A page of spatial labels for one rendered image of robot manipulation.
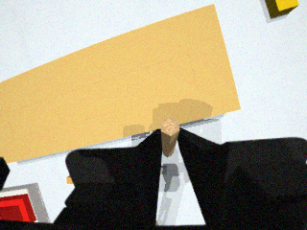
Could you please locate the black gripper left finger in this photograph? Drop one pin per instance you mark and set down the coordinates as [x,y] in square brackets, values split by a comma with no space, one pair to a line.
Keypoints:
[139,165]

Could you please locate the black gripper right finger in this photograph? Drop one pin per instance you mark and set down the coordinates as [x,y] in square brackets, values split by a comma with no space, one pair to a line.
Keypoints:
[211,167]

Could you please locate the yellow flat bar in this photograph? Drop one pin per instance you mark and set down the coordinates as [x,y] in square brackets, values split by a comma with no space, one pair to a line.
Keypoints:
[279,7]

